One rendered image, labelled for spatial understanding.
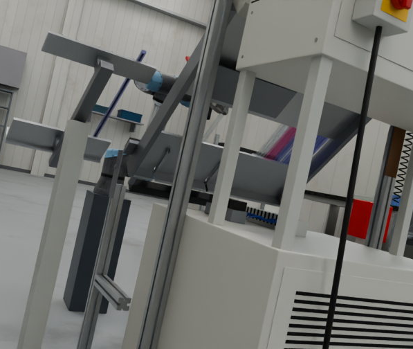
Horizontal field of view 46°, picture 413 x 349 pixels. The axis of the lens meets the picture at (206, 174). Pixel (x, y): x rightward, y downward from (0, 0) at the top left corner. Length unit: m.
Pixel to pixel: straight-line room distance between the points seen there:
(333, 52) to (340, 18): 0.07
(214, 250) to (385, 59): 0.55
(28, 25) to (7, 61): 1.08
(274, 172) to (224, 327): 0.99
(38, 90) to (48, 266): 10.70
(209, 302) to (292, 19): 0.64
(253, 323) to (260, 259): 0.12
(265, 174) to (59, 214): 0.82
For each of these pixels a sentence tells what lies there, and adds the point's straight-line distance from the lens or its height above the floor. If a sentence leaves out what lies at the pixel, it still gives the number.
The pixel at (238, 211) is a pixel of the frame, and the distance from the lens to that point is 1.39.
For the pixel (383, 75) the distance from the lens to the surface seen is 1.09.
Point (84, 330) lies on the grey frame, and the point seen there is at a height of 0.12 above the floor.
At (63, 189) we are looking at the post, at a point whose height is 0.60.
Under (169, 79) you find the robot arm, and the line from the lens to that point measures 1.89.
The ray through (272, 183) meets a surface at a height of 0.77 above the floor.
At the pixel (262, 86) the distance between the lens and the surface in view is 1.56.
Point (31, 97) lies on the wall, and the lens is 12.19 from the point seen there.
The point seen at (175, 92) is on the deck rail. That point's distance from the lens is 1.53.
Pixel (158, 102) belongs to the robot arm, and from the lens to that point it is 2.30.
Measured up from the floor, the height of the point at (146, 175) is 0.69.
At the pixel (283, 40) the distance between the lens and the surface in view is 1.10.
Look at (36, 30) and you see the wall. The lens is 12.40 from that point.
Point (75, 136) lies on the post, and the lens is 1.58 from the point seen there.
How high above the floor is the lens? 0.72
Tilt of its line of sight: 1 degrees up
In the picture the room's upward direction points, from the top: 12 degrees clockwise
